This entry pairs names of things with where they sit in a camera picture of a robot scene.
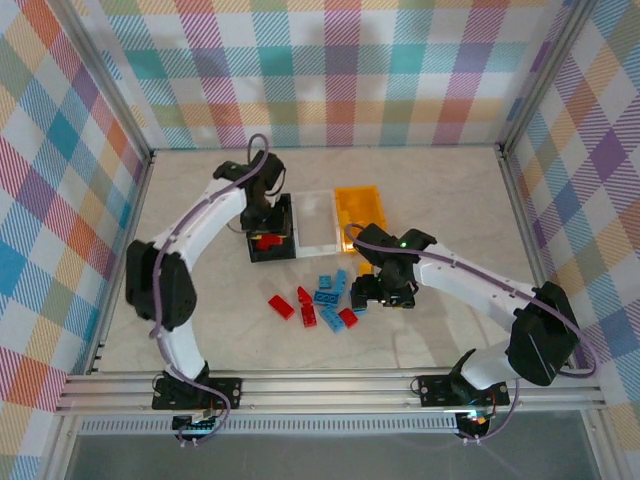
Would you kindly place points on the black plastic container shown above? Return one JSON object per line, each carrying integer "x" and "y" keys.
{"x": 270, "y": 256}

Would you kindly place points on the small blue lego brick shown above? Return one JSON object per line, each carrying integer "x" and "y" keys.
{"x": 360, "y": 310}

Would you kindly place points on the right aluminium frame post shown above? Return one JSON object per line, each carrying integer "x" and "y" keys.
{"x": 545, "y": 70}

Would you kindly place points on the left aluminium side rail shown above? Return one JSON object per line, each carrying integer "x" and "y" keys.
{"x": 122, "y": 260}

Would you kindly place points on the aluminium side rail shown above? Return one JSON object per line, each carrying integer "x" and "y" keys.
{"x": 530, "y": 240}
{"x": 122, "y": 260}

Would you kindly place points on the clear plastic container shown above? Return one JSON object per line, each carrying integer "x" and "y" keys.
{"x": 315, "y": 220}

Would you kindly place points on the left aluminium frame post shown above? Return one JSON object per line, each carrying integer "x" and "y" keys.
{"x": 100, "y": 80}

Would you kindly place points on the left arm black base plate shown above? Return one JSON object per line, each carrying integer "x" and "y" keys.
{"x": 225, "y": 392}

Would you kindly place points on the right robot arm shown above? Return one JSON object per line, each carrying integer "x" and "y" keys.
{"x": 540, "y": 340}

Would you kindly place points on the right aluminium side rail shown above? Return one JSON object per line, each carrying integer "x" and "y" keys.
{"x": 530, "y": 240}

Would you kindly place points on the aluminium frame post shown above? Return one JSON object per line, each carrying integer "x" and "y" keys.
{"x": 545, "y": 70}
{"x": 100, "y": 80}

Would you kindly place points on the orange plastic container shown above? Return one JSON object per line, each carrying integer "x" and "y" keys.
{"x": 357, "y": 205}

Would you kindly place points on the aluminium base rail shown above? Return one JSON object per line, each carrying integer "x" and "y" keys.
{"x": 325, "y": 392}

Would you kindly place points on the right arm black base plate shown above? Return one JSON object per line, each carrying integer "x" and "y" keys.
{"x": 435, "y": 390}

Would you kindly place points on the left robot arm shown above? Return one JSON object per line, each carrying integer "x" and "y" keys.
{"x": 170, "y": 290}

